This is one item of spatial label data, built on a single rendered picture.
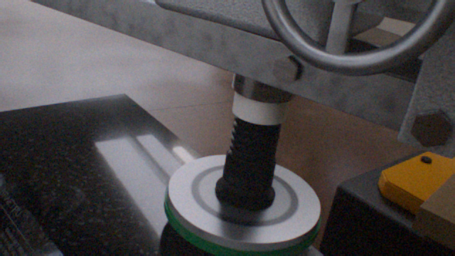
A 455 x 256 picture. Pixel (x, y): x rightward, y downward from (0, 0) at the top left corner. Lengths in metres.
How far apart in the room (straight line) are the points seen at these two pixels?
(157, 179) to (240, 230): 0.23
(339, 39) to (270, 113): 0.21
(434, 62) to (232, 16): 0.18
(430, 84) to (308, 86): 0.12
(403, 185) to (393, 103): 0.61
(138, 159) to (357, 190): 0.50
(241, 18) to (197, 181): 0.28
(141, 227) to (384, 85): 0.37
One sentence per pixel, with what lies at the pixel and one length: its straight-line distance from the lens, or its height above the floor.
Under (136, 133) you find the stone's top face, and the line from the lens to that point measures 0.88.
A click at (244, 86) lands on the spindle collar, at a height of 1.07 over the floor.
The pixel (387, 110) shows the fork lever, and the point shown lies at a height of 1.10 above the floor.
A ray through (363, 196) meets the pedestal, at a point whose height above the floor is 0.74.
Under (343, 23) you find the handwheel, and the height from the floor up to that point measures 1.19.
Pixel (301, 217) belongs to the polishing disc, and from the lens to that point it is 0.60.
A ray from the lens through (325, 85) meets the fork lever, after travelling 0.46.
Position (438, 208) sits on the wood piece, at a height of 0.83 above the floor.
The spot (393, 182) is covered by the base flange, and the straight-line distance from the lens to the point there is 1.04.
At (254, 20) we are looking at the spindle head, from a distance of 0.42.
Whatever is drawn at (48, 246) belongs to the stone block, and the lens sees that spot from 0.62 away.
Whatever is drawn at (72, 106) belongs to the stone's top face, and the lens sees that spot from 0.99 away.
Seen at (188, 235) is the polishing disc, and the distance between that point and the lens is 0.56.
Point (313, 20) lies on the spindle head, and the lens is 0.40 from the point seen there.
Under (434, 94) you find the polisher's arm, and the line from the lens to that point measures 0.41.
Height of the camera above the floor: 1.24
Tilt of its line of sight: 25 degrees down
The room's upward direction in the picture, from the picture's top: 9 degrees clockwise
